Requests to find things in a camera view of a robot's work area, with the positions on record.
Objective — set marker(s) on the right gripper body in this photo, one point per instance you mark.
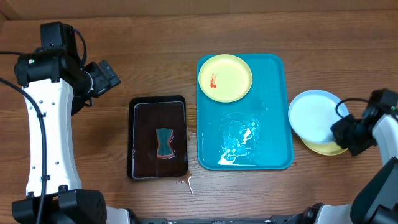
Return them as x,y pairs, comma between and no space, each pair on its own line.
356,133

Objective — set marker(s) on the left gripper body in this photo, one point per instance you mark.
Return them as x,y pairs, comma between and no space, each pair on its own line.
99,84

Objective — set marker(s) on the yellow-green plate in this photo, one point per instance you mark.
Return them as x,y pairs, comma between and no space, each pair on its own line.
225,78
329,149

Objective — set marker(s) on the light blue plate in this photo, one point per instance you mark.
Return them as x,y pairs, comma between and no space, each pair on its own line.
313,112

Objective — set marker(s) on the green orange sponge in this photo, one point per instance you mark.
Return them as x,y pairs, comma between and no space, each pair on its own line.
164,139

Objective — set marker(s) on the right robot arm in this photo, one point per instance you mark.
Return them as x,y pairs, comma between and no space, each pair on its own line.
377,202

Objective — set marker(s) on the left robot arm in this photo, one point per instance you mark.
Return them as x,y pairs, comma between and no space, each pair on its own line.
56,84

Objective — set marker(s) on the black water tray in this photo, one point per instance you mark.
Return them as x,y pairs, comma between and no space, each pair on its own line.
146,114

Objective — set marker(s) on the teal plastic tray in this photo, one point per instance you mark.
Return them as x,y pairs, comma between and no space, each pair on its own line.
252,133

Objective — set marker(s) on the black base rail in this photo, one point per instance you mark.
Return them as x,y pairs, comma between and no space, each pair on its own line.
275,219

